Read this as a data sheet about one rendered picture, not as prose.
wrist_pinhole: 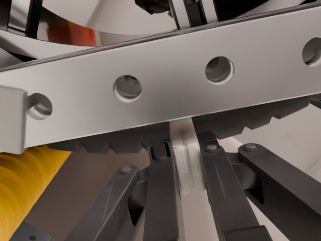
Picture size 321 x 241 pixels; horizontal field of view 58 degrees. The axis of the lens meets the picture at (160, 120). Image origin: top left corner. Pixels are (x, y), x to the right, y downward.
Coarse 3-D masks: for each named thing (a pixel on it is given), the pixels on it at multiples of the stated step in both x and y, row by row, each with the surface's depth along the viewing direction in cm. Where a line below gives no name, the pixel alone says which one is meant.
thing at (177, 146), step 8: (176, 120) 19; (176, 128) 18; (176, 136) 17; (176, 144) 16; (184, 144) 16; (176, 152) 15; (184, 152) 15; (176, 160) 15; (184, 160) 15; (176, 168) 16; (184, 168) 16; (184, 176) 16; (184, 184) 16; (184, 192) 16
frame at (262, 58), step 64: (320, 0) 17; (0, 64) 17; (64, 64) 13; (128, 64) 13; (192, 64) 13; (256, 64) 13; (320, 64) 14; (0, 128) 14; (64, 128) 14; (128, 128) 14
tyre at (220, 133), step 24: (312, 0) 21; (312, 96) 23; (192, 120) 23; (216, 120) 23; (240, 120) 23; (264, 120) 23; (48, 144) 24; (72, 144) 24; (96, 144) 24; (120, 144) 24; (144, 144) 24
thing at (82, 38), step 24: (0, 0) 31; (24, 0) 22; (168, 0) 24; (240, 0) 33; (264, 0) 21; (288, 0) 20; (0, 24) 23; (24, 24) 23; (48, 24) 32; (72, 24) 40; (192, 24) 23; (24, 48) 22; (48, 48) 22; (72, 48) 22
